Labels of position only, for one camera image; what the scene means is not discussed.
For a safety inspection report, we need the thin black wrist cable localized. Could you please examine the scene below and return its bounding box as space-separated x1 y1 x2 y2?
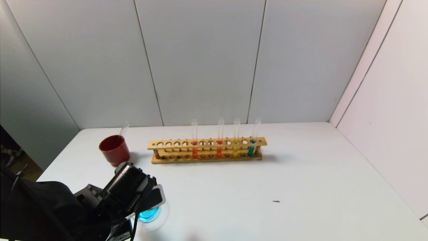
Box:
129 187 157 241

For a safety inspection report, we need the red pigment glass test tube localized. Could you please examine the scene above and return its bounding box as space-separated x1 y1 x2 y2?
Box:
216 117 225 158
191 119 199 159

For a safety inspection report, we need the blue pigment glass test tube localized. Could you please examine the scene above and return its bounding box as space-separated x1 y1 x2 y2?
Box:
247 117 261 157
118 120 130 138

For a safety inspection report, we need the yellow pigment glass test tube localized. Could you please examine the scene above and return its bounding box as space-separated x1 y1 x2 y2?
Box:
232 118 240 158

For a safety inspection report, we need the wooden test tube rack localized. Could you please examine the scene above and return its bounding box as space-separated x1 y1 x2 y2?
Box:
148 137 268 164

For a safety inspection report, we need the dark floor clutter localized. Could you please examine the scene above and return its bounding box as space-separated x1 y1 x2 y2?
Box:
0 144 24 166

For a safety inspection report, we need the dark red plastic cup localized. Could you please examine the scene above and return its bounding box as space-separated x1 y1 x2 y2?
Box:
99 135 131 167

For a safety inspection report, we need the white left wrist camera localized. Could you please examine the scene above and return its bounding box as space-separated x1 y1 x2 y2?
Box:
140 184 166 212

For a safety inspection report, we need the clear glass dish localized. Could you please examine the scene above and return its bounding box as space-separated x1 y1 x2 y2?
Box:
136 205 164 224

